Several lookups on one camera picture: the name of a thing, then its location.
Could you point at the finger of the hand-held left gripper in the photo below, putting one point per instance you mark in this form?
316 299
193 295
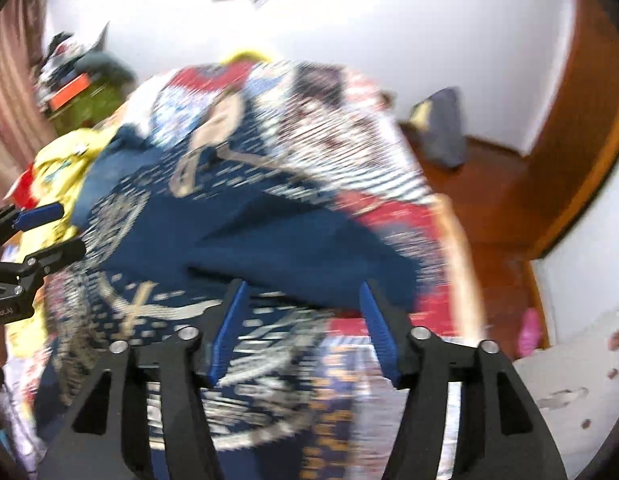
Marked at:
54 256
36 216

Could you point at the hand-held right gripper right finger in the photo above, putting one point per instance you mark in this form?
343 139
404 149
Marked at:
379 335

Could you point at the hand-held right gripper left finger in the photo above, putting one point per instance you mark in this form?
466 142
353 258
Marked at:
229 335

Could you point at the navy blue printed garment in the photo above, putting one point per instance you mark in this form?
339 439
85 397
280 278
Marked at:
269 240

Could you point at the yellow garment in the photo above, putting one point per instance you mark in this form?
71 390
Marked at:
64 160

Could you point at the green cloth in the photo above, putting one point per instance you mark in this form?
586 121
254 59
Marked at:
96 105

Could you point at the orange box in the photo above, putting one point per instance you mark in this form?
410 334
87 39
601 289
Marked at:
69 91

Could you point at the striped pink curtain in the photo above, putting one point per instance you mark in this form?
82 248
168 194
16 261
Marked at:
9 85

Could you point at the pink plastic thing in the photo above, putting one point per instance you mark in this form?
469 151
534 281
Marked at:
531 332

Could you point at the pile of mixed clutter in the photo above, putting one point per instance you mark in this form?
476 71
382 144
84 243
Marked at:
59 60

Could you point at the grey stuffed cushion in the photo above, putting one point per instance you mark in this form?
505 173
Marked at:
106 67

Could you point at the white chipped furniture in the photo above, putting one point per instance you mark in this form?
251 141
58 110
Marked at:
574 410

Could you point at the printed patchwork blanket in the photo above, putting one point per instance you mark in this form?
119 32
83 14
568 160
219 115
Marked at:
389 125

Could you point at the grey and yellow bag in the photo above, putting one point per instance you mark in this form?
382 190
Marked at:
442 130

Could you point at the wooden door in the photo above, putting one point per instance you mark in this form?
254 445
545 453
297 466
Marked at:
589 110

